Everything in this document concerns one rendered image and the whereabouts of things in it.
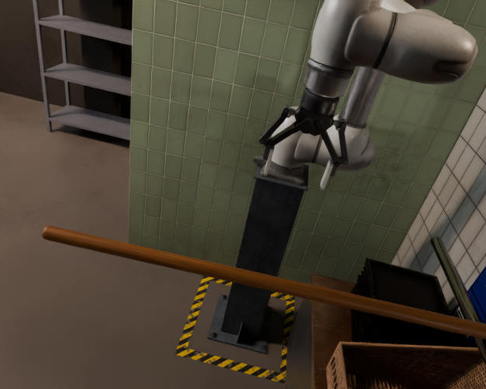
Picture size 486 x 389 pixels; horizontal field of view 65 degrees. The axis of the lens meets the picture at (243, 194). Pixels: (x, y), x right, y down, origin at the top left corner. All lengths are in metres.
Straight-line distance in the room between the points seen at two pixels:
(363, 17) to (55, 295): 2.06
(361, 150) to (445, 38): 0.77
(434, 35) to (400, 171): 1.37
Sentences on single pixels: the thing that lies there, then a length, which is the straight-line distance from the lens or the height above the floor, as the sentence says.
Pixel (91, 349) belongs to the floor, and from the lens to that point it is 2.13.
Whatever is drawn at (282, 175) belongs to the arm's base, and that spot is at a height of 1.02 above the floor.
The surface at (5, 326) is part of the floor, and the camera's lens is 2.30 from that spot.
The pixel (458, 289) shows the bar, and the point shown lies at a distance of 1.06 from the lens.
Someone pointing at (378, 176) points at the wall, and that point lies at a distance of 2.08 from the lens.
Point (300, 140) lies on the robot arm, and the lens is 1.46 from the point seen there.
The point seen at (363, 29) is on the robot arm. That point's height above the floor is 1.67.
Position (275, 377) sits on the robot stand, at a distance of 2.11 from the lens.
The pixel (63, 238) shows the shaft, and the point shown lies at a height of 1.19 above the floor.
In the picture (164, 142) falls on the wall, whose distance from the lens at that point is 2.08.
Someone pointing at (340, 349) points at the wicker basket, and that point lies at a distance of 1.36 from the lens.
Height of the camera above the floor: 1.75
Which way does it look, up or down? 33 degrees down
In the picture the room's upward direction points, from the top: 12 degrees clockwise
